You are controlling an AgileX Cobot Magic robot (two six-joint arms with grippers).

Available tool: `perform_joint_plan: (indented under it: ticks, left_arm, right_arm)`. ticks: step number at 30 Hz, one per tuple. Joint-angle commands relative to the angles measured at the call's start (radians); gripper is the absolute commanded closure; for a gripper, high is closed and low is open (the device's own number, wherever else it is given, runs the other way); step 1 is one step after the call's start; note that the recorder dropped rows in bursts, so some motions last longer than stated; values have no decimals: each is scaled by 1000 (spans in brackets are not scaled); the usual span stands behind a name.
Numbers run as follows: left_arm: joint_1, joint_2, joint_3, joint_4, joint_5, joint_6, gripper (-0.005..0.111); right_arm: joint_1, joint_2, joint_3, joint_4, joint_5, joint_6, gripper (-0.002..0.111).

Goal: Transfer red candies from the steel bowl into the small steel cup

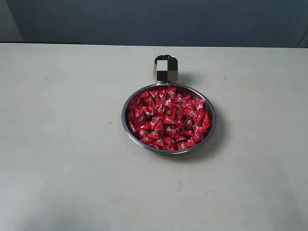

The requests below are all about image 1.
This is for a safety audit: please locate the pile of red candies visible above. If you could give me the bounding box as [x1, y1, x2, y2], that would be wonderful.
[127, 87, 211, 151]

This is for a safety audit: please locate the round stainless steel bowl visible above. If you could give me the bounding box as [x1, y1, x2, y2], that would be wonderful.
[121, 83, 217, 155]

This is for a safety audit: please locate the shiny steel cup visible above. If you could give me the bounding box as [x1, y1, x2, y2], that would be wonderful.
[153, 54, 179, 83]

